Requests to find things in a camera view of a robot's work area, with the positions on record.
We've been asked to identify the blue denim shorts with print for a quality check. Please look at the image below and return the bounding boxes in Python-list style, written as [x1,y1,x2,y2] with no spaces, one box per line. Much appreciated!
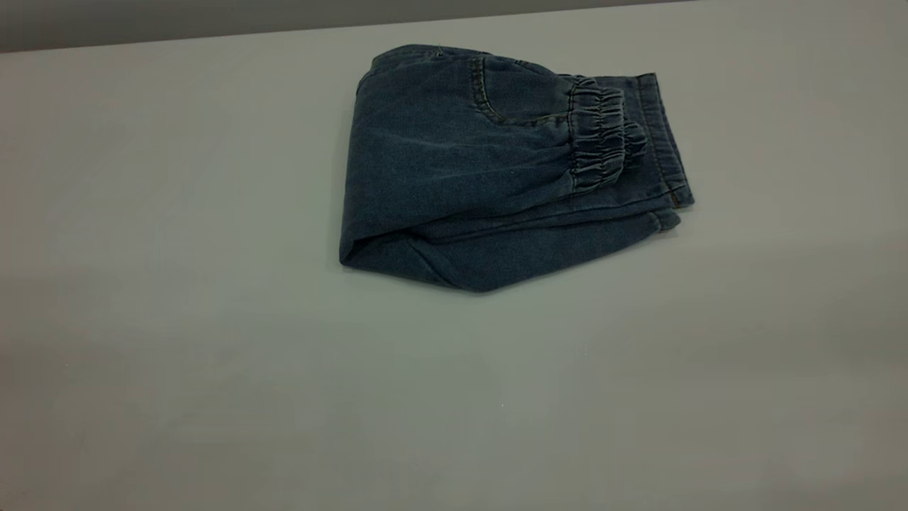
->
[339,44,696,293]

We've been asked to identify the white table cover sheet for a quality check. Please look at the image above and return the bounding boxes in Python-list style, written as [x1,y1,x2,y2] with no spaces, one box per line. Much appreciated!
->
[0,0,908,511]

